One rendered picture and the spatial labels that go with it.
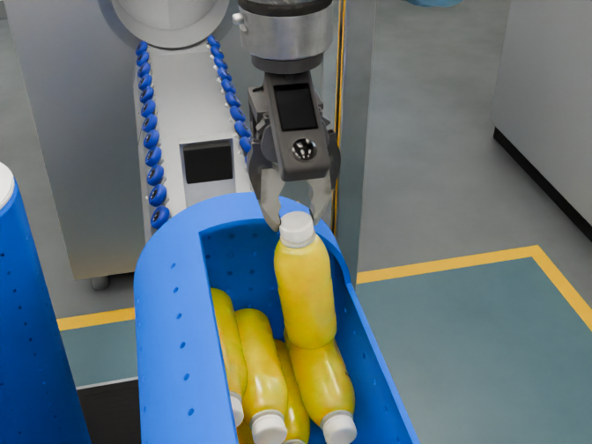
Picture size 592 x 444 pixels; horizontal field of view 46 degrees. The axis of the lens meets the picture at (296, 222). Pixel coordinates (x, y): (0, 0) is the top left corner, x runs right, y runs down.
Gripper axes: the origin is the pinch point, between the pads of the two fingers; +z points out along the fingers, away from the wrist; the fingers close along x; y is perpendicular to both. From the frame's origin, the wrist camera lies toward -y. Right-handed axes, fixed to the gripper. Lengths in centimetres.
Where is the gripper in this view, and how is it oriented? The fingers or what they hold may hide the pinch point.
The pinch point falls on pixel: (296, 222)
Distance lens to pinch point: 78.4
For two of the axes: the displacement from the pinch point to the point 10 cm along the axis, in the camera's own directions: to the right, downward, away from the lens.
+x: -9.8, 1.5, -1.6
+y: -2.2, -5.8, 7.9
